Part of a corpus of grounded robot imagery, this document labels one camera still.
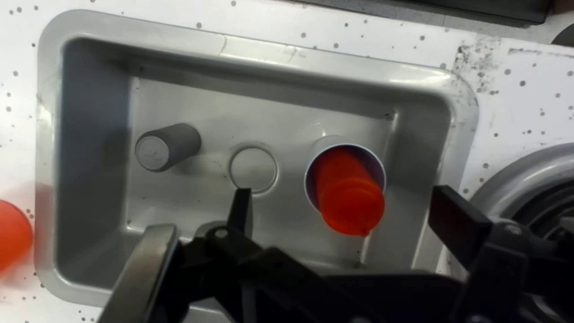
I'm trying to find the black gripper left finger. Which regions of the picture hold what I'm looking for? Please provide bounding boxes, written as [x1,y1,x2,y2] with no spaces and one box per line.
[177,187,265,284]

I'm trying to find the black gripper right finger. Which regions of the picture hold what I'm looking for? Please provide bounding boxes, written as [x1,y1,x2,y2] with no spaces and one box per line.
[426,185,574,291]

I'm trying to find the grey toy sink basin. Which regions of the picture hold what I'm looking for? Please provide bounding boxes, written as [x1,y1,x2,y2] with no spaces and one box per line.
[33,8,480,311]

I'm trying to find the black toy stove burner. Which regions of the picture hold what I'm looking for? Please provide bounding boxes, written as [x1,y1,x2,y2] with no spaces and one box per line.
[468,142,574,241]

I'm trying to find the small grey cylinder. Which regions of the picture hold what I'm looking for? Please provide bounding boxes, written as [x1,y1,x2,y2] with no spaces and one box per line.
[132,122,202,174]

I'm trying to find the silver toy faucet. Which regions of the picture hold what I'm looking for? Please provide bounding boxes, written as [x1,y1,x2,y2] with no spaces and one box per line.
[96,223,181,323]

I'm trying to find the wooden toy kitchen unit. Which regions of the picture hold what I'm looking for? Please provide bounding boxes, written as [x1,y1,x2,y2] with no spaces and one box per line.
[0,0,574,323]

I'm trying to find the orange plastic cup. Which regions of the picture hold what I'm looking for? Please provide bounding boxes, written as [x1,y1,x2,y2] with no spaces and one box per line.
[0,200,33,275]

